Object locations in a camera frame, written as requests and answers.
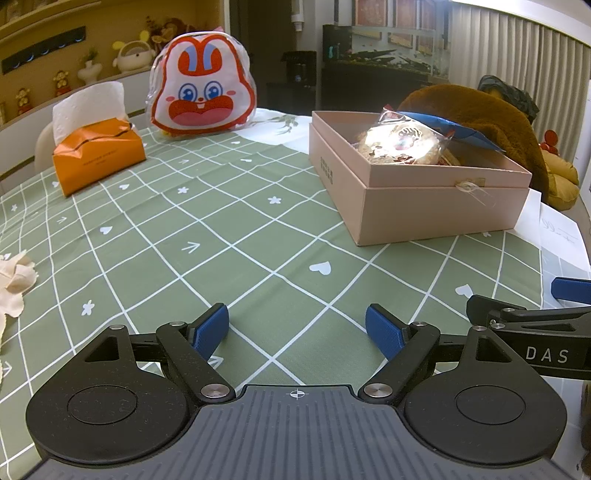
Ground blue white snack bag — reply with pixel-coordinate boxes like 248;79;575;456
401;111;503;152

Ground round pastry clear wrapper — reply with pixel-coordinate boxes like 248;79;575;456
355;107;455;165

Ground white paper sheets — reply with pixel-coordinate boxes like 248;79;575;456
511;189;590;308

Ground yellow lounge chair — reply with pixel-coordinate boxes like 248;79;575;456
478;75;579;211

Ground pink cardboard gift box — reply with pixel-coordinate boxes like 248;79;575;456
310;111;532;246

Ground green checked tablecloth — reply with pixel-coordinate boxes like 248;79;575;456
1;111;542;479

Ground brown fleece jacket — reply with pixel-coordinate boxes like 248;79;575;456
399;84;550;202

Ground cream fringed cloth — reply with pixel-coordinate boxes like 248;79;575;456
0;250;38;336

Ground orange tissue box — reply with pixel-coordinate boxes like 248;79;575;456
52;118;146;197

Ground cream dining chair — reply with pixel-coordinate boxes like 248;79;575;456
34;122;56;173

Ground white tissue sheet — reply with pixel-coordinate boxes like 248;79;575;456
52;81;127;145

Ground red white rabbit bag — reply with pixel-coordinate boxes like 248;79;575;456
146;30;257;136

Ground black water dispenser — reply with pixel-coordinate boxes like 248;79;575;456
266;50;317;116

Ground glass fish tank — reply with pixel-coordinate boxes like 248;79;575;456
322;24;451;80

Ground white ceramic vase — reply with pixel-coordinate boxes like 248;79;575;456
77;60;103;85

